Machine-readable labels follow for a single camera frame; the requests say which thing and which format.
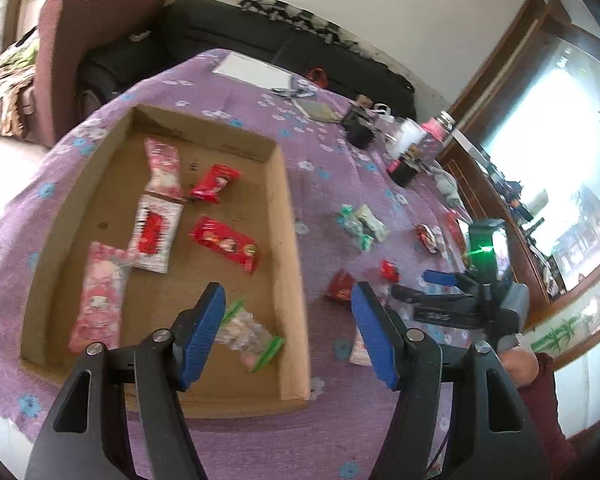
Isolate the pink sleeved water bottle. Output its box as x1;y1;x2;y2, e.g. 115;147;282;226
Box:
418;110;455;162

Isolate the red plastic wrapper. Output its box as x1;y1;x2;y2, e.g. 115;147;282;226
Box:
414;210;467;258

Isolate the long red candy packet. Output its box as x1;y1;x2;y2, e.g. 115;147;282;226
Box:
189;216;260;274

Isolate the green white snack packet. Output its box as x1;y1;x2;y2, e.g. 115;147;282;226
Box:
337;204;389;252

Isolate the black leather sofa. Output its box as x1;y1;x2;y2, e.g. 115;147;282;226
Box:
78;0;417;119

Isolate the red portrait candy packet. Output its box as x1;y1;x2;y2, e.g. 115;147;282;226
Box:
188;164;242;205

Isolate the black marker pen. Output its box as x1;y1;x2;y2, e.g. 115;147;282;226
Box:
271;88;316;100

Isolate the white crumpled cloth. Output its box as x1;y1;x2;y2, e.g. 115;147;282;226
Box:
429;166;464;210

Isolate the clear green-edged snack bag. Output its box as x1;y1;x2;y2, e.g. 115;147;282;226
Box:
214;298;285;373

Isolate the patterned blanket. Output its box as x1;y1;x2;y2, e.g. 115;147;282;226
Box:
0;28;40;139

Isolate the pink cartoon snack packet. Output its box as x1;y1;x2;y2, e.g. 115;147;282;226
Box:
145;138;183;200

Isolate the small red plastic bag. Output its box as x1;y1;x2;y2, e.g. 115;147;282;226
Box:
306;67;328;89

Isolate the purple floral tablecloth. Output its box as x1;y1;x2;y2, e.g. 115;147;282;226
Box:
0;49;460;479

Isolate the maroon armchair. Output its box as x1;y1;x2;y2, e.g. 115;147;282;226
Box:
28;0;166;148

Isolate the red gold-lettered snack packet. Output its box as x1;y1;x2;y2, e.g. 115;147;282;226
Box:
325;269;356;304

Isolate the small red candy packet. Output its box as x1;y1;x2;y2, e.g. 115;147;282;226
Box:
379;259;400;283

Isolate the cardboard tray box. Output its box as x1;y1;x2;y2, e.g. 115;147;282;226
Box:
20;106;310;418

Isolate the white red snack packet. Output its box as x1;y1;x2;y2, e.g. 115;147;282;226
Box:
349;327;372;367
129;194;184;274

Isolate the person's right hand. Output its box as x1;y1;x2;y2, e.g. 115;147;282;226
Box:
498;346;540;388

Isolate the white paper sheet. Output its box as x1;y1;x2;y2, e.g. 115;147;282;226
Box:
212;52;292;90

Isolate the small olive notebook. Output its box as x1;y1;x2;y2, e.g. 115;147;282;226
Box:
292;99;341;124

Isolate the black cup with figurine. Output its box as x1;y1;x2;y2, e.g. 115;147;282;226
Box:
340;94;376;150

